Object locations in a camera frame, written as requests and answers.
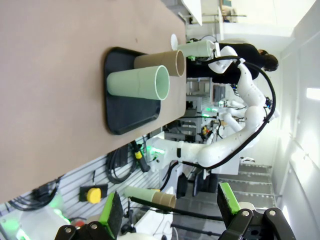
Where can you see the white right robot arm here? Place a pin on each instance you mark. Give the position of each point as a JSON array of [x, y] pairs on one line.
[[250, 90]]

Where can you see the black yellow handheld scanner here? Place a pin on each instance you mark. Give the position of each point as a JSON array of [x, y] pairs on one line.
[[140, 157]]

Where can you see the person in black clothes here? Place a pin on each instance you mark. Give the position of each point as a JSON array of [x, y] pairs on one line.
[[252, 52]]

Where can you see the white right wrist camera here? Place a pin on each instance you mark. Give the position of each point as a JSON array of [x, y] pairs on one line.
[[217, 50]]

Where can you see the white scalloped paper coaster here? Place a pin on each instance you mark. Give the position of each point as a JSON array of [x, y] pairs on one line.
[[174, 41]]

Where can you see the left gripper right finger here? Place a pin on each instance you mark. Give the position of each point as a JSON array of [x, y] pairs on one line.
[[228, 200]]

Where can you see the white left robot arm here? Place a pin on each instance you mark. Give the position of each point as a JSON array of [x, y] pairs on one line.
[[32, 222]]

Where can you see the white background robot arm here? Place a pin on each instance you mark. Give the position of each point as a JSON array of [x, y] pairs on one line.
[[235, 117]]

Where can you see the large white table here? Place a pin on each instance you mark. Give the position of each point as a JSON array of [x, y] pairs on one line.
[[192, 10]]

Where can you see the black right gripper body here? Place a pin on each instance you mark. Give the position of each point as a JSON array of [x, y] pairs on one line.
[[203, 59]]

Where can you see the grey slotted aluminium platform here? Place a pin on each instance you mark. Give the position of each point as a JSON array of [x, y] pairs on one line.
[[75, 175]]

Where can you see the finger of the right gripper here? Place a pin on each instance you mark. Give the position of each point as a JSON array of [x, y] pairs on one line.
[[192, 58]]

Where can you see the green plastic cup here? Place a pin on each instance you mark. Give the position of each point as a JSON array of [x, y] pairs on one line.
[[195, 47], [132, 82], [137, 193]]

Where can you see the black plastic tray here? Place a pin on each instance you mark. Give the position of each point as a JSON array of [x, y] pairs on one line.
[[130, 115]]

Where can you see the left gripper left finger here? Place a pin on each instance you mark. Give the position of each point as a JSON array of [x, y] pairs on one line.
[[113, 212]]

